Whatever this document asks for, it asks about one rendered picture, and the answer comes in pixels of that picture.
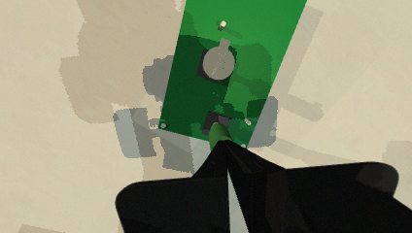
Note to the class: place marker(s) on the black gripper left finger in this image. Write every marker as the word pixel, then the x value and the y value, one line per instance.
pixel 198 200

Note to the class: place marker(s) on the green circuit board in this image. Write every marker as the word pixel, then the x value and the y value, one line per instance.
pixel 226 60

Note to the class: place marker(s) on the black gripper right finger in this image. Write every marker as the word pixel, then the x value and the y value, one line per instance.
pixel 269 194

